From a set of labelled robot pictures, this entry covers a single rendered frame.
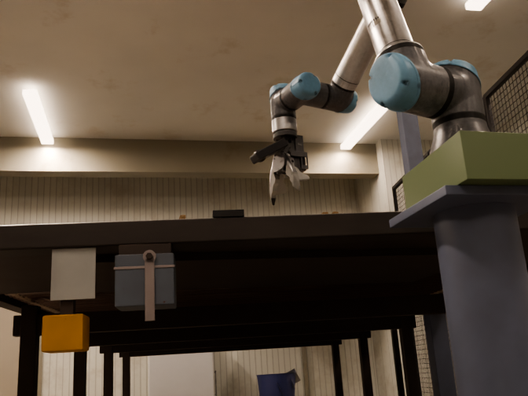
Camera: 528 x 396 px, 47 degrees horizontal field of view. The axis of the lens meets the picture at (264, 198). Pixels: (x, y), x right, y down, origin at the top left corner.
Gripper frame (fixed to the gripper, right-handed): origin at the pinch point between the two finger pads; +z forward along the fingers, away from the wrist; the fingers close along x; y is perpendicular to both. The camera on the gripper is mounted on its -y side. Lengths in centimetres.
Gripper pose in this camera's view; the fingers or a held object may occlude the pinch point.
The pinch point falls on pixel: (283, 199)
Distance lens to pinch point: 172.0
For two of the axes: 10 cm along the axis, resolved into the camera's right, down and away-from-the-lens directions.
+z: 0.6, 9.6, -2.8
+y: 8.8, 0.8, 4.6
